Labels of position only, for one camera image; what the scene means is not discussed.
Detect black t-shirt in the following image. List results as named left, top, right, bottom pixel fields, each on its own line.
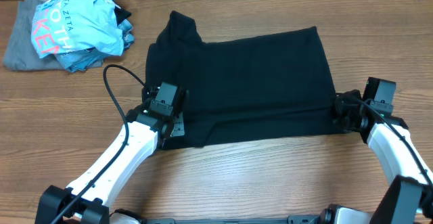
left=145, top=12, right=338, bottom=150

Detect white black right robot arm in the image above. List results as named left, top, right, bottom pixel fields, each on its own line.
left=316, top=90, right=432, bottom=224

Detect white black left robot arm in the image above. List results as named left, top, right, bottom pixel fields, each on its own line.
left=35, top=83, right=185, bottom=223

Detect folded blue denim jeans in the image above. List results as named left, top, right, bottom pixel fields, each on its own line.
left=55, top=19, right=135, bottom=72

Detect black garment in pile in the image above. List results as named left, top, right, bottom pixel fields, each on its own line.
left=114, top=7, right=131, bottom=25

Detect light blue printed t-shirt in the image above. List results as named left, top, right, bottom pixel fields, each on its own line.
left=31, top=0, right=124, bottom=58

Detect folded grey garment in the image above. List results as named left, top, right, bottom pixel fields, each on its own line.
left=3, top=0, right=64, bottom=71

